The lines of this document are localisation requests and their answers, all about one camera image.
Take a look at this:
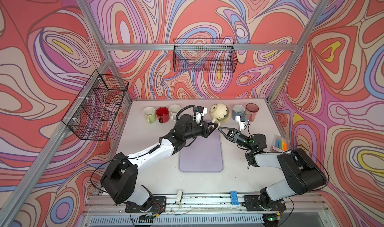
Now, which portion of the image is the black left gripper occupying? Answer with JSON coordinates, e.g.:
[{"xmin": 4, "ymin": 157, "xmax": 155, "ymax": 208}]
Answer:
[{"xmin": 182, "ymin": 121, "xmax": 219, "ymax": 142}]

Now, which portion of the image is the back black wire basket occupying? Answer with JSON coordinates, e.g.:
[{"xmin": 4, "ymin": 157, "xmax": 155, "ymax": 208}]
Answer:
[{"xmin": 173, "ymin": 37, "xmax": 238, "ymax": 73}]

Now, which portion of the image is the white mug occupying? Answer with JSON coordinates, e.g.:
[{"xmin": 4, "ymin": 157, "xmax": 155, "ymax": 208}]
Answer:
[{"xmin": 169, "ymin": 104, "xmax": 181, "ymax": 121}]

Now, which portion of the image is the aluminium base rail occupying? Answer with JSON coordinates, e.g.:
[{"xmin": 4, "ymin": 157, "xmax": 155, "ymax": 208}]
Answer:
[{"xmin": 78, "ymin": 193, "xmax": 337, "ymax": 227}]

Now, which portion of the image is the white clip on rail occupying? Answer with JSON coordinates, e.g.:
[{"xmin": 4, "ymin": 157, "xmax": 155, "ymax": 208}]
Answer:
[{"xmin": 175, "ymin": 190, "xmax": 183, "ymax": 205}]

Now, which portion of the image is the lavender plastic tray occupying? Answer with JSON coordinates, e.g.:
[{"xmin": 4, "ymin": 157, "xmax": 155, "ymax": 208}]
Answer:
[{"xmin": 179, "ymin": 130, "xmax": 224, "ymax": 173}]

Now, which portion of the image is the red mug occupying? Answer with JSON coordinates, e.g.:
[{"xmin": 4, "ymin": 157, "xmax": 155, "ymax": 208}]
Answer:
[{"xmin": 156, "ymin": 107, "xmax": 170, "ymax": 124}]

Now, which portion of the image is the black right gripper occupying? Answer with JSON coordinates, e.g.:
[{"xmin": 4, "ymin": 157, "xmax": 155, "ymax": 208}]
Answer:
[{"xmin": 218, "ymin": 126, "xmax": 255, "ymax": 152}]

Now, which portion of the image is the pink cartoon mug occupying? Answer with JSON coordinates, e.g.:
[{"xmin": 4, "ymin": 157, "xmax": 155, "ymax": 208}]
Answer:
[{"xmin": 246, "ymin": 103, "xmax": 259, "ymax": 122}]

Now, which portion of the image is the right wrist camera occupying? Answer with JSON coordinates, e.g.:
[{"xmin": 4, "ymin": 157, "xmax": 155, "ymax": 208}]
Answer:
[{"xmin": 236, "ymin": 115, "xmax": 250, "ymax": 131}]

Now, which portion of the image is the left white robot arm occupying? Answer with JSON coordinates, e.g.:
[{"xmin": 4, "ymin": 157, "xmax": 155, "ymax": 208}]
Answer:
[{"xmin": 100, "ymin": 105, "xmax": 220, "ymax": 206}]

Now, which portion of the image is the blue floral mug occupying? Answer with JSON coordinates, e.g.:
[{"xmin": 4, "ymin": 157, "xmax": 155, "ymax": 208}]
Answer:
[{"xmin": 232, "ymin": 104, "xmax": 246, "ymax": 121}]

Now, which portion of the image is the black wire basket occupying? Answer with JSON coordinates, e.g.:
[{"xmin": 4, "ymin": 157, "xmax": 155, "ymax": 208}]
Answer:
[
  {"xmin": 173, "ymin": 37, "xmax": 238, "ymax": 73},
  {"xmin": 62, "ymin": 70, "xmax": 129, "ymax": 141}
]

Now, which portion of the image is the light green mug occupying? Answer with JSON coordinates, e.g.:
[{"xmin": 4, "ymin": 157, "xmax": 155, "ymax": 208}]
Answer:
[{"xmin": 143, "ymin": 107, "xmax": 157, "ymax": 124}]

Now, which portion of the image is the left black wire basket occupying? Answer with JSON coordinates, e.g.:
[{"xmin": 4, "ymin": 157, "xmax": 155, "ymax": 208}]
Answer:
[{"xmin": 62, "ymin": 70, "xmax": 129, "ymax": 141}]

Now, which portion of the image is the box of coloured markers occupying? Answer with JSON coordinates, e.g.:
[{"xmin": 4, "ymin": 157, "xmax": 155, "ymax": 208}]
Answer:
[{"xmin": 272, "ymin": 135, "xmax": 292, "ymax": 153}]

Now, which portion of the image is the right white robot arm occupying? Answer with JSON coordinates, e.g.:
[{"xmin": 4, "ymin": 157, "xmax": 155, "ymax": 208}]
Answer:
[{"xmin": 219, "ymin": 127, "xmax": 327, "ymax": 211}]

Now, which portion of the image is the blue toy brick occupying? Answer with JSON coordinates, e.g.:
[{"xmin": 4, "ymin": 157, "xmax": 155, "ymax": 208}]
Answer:
[{"xmin": 230, "ymin": 191, "xmax": 240, "ymax": 206}]

